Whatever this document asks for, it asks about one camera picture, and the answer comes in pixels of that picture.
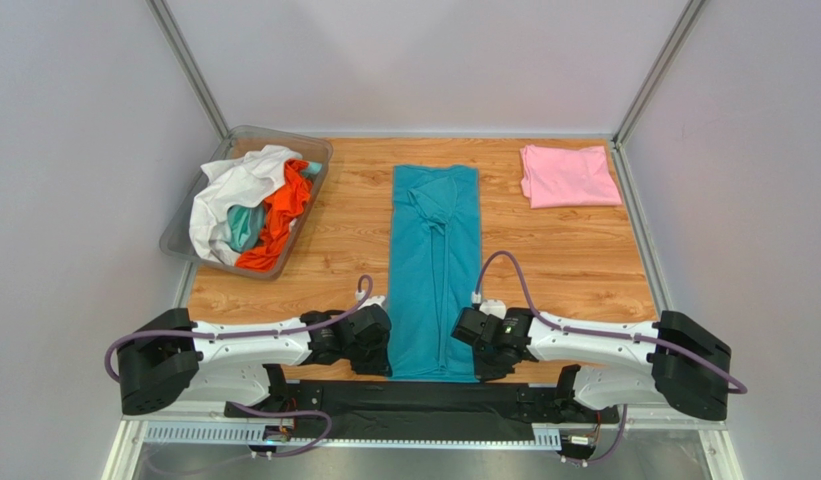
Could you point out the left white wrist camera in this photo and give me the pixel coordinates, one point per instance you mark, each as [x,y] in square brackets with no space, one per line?
[365,298]

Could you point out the orange t shirt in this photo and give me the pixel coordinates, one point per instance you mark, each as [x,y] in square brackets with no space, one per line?
[282,208]

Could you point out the aluminium frame post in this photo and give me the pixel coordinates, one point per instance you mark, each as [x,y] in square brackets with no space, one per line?
[682,29]
[167,22]

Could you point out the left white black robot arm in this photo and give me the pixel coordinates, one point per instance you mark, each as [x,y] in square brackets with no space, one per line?
[176,359]

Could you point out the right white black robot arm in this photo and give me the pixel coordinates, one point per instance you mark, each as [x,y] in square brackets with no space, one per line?
[673,361]

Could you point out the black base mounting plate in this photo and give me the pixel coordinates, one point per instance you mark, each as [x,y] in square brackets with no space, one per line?
[434,411]

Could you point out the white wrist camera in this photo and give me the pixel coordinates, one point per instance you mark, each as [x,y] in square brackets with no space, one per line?
[365,298]
[493,307]

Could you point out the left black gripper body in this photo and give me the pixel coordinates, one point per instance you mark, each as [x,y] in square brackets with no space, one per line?
[368,358]

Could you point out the white t shirt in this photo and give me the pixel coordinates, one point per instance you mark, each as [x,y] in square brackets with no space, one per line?
[243,181]

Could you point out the left aluminium frame post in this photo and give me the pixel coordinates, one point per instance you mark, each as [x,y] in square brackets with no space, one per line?
[167,22]

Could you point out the right aluminium frame post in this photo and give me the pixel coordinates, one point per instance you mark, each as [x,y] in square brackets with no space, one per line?
[682,29]

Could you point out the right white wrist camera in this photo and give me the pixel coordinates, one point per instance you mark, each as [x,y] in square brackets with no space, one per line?
[493,307]

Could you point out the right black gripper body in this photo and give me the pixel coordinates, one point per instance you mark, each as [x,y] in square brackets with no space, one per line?
[466,332]

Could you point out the light teal t shirt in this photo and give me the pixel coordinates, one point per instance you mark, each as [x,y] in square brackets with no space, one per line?
[245,225]

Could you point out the aluminium front rail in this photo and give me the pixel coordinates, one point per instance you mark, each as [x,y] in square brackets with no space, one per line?
[224,422]

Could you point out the folded pink t shirt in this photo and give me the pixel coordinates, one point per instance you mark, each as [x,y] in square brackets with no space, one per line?
[559,177]

